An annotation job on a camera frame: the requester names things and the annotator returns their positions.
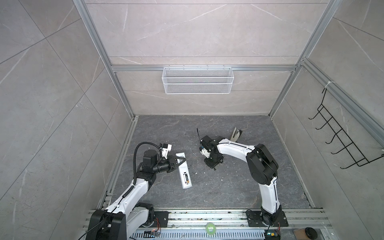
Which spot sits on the aluminium mounting rail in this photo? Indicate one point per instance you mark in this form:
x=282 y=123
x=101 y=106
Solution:
x=236 y=218

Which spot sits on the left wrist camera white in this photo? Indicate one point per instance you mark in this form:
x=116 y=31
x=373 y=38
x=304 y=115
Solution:
x=164 y=150

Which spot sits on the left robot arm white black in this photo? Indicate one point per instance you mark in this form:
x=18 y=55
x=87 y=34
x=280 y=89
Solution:
x=121 y=219

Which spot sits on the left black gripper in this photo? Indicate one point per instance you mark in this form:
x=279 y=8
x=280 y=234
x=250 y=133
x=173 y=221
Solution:
x=172 y=162

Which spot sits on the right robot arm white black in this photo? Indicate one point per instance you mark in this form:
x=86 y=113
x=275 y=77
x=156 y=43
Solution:
x=262 y=165

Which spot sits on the green round sticker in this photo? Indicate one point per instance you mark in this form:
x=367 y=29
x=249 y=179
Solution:
x=210 y=229

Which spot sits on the white wire mesh basket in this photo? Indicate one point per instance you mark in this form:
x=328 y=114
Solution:
x=197 y=80

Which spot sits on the white remote control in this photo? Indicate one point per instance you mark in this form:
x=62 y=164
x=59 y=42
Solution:
x=184 y=168

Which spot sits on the black round knob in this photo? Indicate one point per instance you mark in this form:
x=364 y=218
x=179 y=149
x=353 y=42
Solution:
x=311 y=233

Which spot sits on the green circuit board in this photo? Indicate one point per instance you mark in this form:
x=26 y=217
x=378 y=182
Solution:
x=272 y=235

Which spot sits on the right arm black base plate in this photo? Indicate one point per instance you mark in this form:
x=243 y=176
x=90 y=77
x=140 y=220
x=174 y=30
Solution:
x=260 y=219

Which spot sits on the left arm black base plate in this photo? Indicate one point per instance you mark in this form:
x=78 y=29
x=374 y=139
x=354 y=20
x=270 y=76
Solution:
x=157 y=218

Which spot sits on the black wire hook rack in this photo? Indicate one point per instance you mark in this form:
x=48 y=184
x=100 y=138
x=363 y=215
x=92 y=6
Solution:
x=340 y=134

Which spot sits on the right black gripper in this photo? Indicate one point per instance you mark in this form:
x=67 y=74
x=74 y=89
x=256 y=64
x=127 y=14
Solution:
x=210 y=165

